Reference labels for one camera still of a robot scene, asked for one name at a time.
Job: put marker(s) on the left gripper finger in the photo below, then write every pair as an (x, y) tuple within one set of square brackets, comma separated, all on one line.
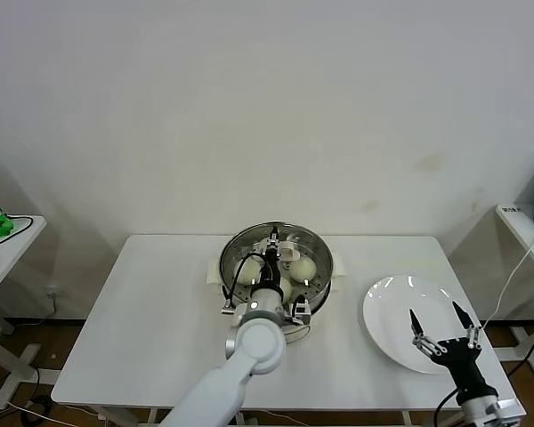
[(269, 247), (276, 240)]

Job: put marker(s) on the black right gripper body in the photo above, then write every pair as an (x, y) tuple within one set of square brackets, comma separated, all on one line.
[(460, 360)]

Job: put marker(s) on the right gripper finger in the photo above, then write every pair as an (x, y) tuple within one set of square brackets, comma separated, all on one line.
[(473, 335), (420, 338)]

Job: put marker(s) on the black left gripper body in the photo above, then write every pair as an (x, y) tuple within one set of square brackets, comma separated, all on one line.
[(270, 271)]

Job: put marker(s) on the stainless steel steamer basket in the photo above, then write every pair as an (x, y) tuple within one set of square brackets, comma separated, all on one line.
[(322, 297)]

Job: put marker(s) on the white round plate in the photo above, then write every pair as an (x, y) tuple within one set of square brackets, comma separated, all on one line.
[(391, 329)]

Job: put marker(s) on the white side desk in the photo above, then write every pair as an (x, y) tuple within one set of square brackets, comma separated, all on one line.
[(514, 222), (22, 240)]

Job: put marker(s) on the white floor power strip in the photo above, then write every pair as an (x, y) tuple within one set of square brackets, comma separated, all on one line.
[(245, 419)]

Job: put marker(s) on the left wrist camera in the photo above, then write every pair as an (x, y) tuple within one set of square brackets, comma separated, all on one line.
[(301, 309)]

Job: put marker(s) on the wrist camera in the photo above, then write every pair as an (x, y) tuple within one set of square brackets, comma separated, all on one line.
[(509, 407), (301, 309)]

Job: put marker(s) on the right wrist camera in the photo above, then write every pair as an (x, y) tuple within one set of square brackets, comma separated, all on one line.
[(509, 407)]

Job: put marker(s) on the white wall socket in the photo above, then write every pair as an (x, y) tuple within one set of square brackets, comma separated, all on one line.
[(55, 293)]

